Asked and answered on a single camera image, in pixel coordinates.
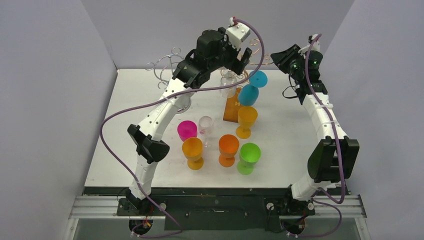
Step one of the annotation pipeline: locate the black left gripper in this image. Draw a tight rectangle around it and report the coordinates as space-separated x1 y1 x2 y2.
207 28 250 75

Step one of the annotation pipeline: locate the clear patterned wine glass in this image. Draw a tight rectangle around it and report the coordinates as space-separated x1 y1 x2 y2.
219 69 237 99

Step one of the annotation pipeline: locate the blue plastic wine glass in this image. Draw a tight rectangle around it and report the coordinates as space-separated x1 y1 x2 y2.
237 70 268 106

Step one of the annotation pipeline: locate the gold wire glass rack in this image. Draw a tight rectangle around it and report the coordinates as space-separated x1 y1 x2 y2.
220 38 273 123

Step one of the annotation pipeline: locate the clear small wine glass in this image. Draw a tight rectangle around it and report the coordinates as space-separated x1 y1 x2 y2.
198 115 214 148

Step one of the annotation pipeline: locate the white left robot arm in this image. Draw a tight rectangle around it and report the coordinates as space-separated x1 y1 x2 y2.
126 23 252 215

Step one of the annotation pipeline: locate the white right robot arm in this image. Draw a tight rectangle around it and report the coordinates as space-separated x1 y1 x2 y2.
270 44 360 214

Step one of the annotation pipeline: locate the yellow wine glass at back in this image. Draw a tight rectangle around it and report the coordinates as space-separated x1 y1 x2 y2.
235 106 258 139

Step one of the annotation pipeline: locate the yellow wine glass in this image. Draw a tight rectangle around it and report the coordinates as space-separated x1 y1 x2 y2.
235 106 258 139
181 137 204 170

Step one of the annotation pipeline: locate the pink plastic wine glass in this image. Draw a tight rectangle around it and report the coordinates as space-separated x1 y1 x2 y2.
177 120 198 142

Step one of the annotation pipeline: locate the orange plastic wine glass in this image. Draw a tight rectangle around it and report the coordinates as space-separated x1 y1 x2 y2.
218 134 240 168

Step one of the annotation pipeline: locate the green plastic wine glass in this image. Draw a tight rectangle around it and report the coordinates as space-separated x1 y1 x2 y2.
237 142 262 175

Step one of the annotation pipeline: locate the yellow wine glass in front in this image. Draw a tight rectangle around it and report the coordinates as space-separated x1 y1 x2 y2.
181 137 204 170

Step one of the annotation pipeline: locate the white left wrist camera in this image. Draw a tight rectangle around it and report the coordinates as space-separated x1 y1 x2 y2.
225 16 251 51

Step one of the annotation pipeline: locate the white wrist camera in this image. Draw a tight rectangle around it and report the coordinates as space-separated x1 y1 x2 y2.
297 34 321 55
225 16 251 51

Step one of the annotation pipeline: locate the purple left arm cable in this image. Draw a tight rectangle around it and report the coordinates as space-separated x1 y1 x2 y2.
99 18 266 234

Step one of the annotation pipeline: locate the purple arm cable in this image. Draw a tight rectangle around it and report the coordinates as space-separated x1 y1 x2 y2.
304 34 347 238
99 18 266 234

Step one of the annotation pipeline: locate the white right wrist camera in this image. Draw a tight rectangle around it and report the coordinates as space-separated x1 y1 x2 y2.
297 34 321 55

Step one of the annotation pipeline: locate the silver wire glass rack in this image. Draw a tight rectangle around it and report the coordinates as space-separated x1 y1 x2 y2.
146 46 192 115

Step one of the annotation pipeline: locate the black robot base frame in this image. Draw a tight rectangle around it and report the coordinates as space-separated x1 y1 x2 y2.
82 186 349 240

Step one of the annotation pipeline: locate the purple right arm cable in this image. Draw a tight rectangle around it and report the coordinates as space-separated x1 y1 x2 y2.
304 34 347 238

